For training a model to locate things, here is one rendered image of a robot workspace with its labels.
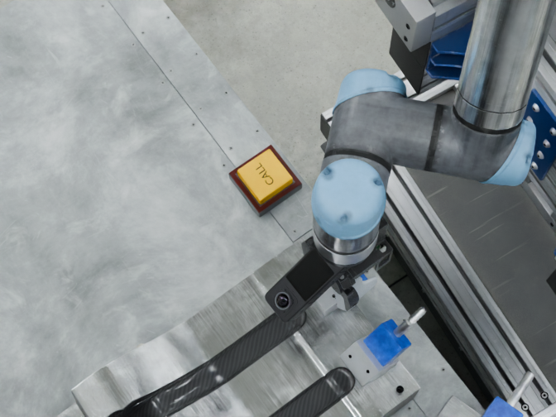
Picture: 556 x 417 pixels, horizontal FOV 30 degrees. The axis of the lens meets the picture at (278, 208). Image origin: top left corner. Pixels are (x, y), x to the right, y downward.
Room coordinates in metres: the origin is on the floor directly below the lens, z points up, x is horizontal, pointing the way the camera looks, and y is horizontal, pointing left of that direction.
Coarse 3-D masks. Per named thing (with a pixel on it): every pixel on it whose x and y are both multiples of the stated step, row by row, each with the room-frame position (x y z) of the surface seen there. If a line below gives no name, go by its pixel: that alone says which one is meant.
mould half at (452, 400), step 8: (448, 400) 0.20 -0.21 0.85; (456, 400) 0.19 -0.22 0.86; (448, 408) 0.19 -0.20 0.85; (456, 408) 0.18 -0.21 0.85; (464, 408) 0.18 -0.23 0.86; (440, 416) 0.18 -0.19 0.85; (448, 416) 0.17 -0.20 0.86; (456, 416) 0.17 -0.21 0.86; (464, 416) 0.17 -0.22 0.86; (472, 416) 0.17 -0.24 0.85
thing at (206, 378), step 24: (264, 336) 0.30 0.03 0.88; (288, 336) 0.30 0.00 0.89; (216, 360) 0.27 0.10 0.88; (240, 360) 0.27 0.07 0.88; (168, 384) 0.24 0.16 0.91; (192, 384) 0.24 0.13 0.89; (216, 384) 0.24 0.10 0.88; (312, 384) 0.23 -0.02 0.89; (336, 384) 0.23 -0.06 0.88; (144, 408) 0.21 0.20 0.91; (168, 408) 0.21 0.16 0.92; (288, 408) 0.20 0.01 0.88; (312, 408) 0.20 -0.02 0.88
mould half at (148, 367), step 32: (288, 256) 0.41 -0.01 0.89; (256, 288) 0.37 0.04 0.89; (192, 320) 0.33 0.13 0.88; (224, 320) 0.33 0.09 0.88; (256, 320) 0.32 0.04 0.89; (320, 320) 0.31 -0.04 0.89; (352, 320) 0.31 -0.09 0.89; (128, 352) 0.28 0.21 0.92; (160, 352) 0.28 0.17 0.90; (192, 352) 0.28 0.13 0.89; (288, 352) 0.27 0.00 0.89; (320, 352) 0.27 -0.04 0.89; (96, 384) 0.24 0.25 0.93; (128, 384) 0.24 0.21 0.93; (160, 384) 0.24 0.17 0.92; (224, 384) 0.24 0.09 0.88; (256, 384) 0.24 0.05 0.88; (288, 384) 0.23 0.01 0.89; (384, 384) 0.22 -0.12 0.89; (416, 384) 0.22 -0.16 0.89; (64, 416) 0.22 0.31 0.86; (96, 416) 0.20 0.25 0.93; (192, 416) 0.20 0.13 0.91; (224, 416) 0.20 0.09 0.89; (256, 416) 0.19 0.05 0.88; (320, 416) 0.19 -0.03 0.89; (352, 416) 0.18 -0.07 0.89; (384, 416) 0.18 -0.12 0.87
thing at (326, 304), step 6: (366, 276) 0.36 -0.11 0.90; (330, 288) 0.35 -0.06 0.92; (324, 294) 0.34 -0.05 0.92; (330, 294) 0.34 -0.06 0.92; (318, 300) 0.33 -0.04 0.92; (324, 300) 0.33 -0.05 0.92; (330, 300) 0.33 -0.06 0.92; (318, 306) 0.33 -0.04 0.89; (324, 306) 0.32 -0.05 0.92; (330, 306) 0.32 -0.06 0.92; (336, 306) 0.33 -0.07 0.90; (324, 312) 0.32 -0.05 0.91; (330, 312) 0.32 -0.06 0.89
